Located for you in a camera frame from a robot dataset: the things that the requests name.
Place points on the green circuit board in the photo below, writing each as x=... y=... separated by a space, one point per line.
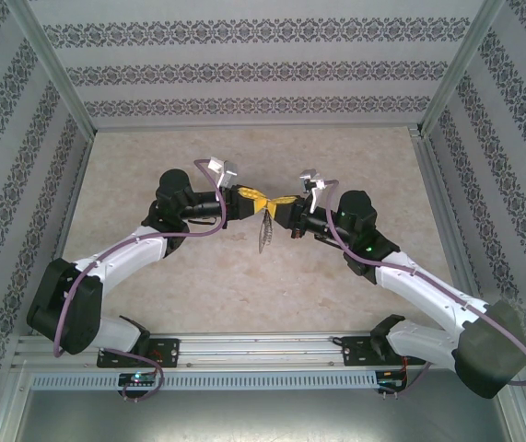
x=138 y=378
x=389 y=380

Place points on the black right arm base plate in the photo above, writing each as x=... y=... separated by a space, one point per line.
x=357 y=352

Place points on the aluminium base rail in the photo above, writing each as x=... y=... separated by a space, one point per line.
x=262 y=350

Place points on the aluminium corner frame post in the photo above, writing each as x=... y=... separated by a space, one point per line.
x=461 y=60
x=51 y=60

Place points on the right green circuit board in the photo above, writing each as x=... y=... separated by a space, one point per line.
x=389 y=380

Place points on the left green circuit board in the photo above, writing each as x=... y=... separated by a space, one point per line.
x=138 y=378

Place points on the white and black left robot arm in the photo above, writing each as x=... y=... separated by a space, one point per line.
x=60 y=317

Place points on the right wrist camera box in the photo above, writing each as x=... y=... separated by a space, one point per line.
x=307 y=177

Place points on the aluminium front frame beam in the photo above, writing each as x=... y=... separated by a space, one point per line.
x=0 y=405
x=518 y=426

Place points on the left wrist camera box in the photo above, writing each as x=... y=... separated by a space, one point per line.
x=231 y=169

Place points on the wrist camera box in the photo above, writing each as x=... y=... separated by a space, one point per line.
x=307 y=177
x=231 y=169

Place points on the silver key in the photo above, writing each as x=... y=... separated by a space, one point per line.
x=269 y=225

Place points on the grey metal bottom panel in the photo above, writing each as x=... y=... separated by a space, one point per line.
x=262 y=419

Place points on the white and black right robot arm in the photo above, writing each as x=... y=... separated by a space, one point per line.
x=488 y=364

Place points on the silver pick-shaped metal tag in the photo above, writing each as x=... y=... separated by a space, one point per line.
x=262 y=239

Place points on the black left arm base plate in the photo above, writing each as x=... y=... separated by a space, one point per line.
x=168 y=350

